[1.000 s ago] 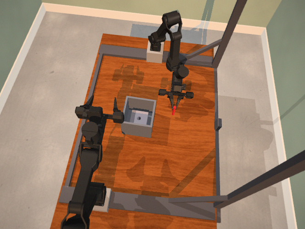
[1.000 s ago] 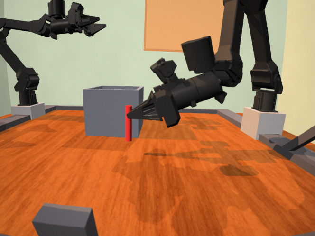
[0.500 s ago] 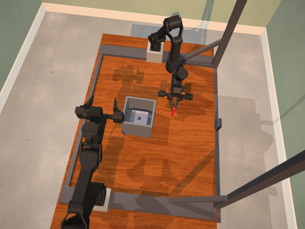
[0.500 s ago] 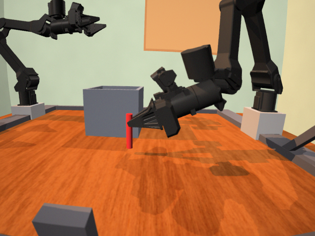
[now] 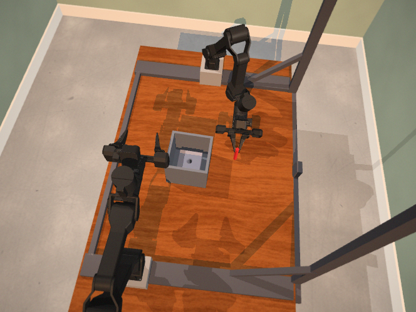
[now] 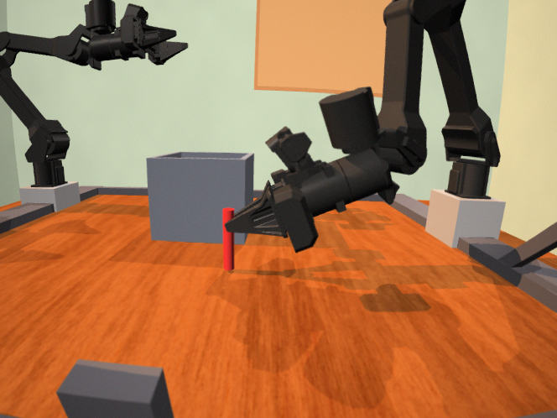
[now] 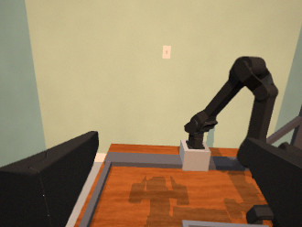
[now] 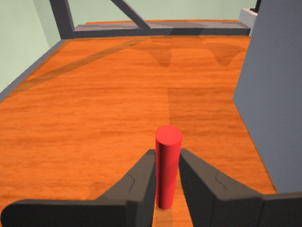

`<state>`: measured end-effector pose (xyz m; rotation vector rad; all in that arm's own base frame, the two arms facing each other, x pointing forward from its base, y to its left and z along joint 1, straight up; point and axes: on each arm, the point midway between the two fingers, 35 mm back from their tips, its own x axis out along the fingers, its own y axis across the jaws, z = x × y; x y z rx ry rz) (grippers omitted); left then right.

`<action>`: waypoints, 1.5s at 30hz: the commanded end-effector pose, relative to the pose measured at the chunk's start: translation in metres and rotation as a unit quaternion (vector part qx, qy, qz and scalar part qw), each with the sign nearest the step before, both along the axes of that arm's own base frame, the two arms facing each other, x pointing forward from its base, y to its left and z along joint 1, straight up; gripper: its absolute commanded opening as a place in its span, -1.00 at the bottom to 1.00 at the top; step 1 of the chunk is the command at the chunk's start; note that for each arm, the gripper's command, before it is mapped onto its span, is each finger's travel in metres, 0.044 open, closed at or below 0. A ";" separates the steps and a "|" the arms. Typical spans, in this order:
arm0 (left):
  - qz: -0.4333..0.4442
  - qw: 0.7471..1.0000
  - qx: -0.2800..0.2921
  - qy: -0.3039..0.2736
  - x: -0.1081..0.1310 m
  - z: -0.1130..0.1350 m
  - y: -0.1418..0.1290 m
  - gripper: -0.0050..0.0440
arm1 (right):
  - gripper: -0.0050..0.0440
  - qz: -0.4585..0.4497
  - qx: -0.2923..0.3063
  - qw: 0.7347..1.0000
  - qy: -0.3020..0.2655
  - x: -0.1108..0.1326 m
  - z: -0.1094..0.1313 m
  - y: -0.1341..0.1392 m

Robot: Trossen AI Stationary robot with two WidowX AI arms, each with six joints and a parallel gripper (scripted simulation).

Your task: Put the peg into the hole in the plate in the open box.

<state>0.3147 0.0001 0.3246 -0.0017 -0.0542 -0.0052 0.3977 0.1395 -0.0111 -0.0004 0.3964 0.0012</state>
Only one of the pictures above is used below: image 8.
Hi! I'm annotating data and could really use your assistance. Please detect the red cylindrical peg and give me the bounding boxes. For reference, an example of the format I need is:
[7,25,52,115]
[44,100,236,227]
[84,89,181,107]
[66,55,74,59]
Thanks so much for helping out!
[156,125,182,210]

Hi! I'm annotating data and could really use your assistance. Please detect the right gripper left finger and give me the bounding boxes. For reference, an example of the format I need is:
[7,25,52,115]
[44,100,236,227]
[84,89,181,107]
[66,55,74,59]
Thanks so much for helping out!
[0,149,156,227]

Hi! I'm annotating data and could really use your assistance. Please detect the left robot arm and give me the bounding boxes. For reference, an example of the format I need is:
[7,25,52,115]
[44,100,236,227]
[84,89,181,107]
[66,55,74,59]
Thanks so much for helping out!
[250,0,262,14]

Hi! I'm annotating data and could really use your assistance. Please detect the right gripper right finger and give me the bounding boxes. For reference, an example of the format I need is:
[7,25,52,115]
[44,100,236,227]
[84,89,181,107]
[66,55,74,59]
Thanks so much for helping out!
[178,148,302,227]

